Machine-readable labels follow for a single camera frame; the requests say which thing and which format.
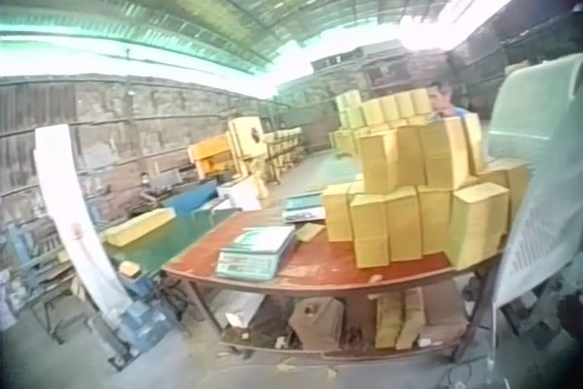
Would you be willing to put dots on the shelf of yellow bundles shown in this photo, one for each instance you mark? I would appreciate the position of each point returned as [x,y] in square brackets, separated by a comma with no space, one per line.
[284,147]

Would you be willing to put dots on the long yellow paper bundle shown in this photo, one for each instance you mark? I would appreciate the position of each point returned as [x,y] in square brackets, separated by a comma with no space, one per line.
[136,227]

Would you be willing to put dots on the red wooden work table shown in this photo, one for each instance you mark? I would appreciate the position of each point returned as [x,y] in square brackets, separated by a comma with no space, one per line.
[319,270]

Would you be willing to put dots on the flat yellow paper bundle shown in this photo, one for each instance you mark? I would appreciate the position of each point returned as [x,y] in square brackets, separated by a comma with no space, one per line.
[310,230]

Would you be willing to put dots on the yellow orange cutting machine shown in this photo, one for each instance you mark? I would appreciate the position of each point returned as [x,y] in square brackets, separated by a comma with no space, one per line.
[228,152]

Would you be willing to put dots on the yellow bundles under table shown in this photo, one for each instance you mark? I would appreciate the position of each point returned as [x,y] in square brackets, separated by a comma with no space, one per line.
[399,319]

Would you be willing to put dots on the small yellow paper piece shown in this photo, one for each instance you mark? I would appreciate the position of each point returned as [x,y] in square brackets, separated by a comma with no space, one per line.
[128,268]

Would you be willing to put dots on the green conveyor machine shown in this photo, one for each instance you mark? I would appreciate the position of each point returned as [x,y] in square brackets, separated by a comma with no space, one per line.
[182,234]

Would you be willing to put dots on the blue metal bin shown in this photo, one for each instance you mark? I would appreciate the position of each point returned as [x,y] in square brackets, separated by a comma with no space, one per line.
[191,202]

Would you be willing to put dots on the green digital weighing scale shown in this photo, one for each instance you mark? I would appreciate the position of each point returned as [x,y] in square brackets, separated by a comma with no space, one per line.
[255,252]

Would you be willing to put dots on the white cardboard box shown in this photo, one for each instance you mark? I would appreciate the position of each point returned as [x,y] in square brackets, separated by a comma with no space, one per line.
[244,194]

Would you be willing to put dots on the distant stacks of yellow bundles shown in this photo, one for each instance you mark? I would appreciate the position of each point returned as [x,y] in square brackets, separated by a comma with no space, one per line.
[382,111]

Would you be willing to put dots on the grey digital weighing scale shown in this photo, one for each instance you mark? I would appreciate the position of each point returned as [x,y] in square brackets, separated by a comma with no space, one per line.
[304,209]

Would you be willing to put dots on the stack of yellow paper bundles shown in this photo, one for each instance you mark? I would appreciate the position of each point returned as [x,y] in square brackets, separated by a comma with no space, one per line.
[410,207]

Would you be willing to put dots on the brown cardboard box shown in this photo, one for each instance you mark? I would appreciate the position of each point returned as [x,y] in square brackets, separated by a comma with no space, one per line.
[317,316]

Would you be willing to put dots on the blue metal machine frame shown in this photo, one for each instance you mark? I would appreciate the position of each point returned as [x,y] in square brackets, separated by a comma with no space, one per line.
[32,266]

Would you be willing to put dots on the white printed paper sheet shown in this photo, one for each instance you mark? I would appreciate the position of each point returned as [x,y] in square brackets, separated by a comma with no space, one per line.
[533,225]

